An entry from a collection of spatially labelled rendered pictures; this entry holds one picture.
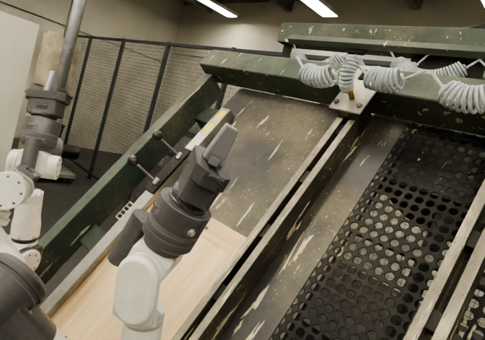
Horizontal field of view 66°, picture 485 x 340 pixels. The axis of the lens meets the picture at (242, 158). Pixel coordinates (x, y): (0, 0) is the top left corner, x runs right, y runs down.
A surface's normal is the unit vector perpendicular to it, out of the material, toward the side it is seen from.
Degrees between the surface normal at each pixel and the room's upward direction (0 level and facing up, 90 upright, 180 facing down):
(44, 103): 78
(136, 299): 94
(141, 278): 94
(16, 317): 68
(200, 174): 88
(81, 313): 56
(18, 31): 90
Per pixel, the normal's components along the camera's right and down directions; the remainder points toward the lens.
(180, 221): 0.01, 0.24
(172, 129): 0.70, 0.26
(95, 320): -0.39, -0.64
